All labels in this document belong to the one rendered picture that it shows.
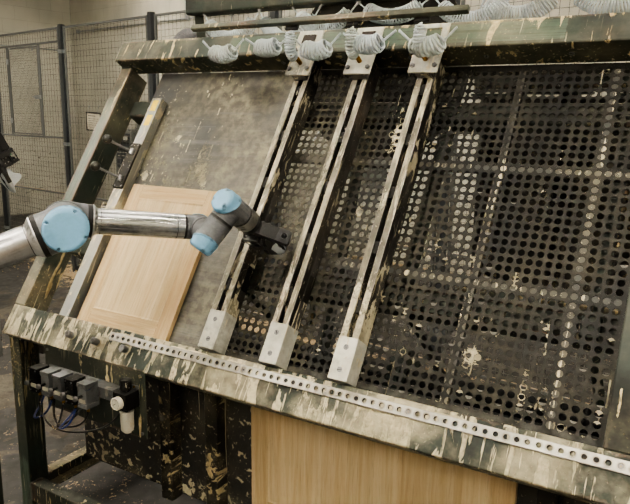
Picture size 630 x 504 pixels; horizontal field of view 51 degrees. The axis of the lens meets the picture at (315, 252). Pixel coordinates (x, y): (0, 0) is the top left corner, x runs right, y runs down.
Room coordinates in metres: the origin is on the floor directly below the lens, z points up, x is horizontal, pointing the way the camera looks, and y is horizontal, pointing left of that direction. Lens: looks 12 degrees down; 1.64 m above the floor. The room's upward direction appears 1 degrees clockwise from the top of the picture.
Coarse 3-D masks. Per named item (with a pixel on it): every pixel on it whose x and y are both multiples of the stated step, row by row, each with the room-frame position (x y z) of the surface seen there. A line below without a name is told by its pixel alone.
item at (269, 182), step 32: (288, 32) 2.33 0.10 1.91; (320, 32) 2.46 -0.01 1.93; (288, 64) 2.45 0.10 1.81; (288, 96) 2.41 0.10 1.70; (288, 128) 2.32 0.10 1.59; (288, 160) 2.30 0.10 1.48; (256, 192) 2.22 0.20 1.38; (256, 256) 2.14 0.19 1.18; (224, 288) 2.06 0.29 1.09; (224, 320) 1.99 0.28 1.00; (224, 352) 1.99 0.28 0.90
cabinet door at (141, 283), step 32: (160, 192) 2.50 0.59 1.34; (192, 192) 2.43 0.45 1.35; (128, 256) 2.39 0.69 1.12; (160, 256) 2.32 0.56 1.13; (192, 256) 2.25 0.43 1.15; (96, 288) 2.37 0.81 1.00; (128, 288) 2.30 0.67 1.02; (160, 288) 2.24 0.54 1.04; (96, 320) 2.28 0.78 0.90; (128, 320) 2.22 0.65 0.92; (160, 320) 2.16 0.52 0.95
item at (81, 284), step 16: (160, 112) 2.76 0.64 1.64; (144, 128) 2.71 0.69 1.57; (144, 144) 2.68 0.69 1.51; (128, 176) 2.60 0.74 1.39; (112, 192) 2.58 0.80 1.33; (128, 192) 2.59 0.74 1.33; (112, 208) 2.53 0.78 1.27; (96, 240) 2.47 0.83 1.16; (96, 256) 2.44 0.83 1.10; (80, 272) 2.42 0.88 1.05; (80, 288) 2.37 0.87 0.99; (64, 304) 2.36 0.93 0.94; (80, 304) 2.37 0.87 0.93
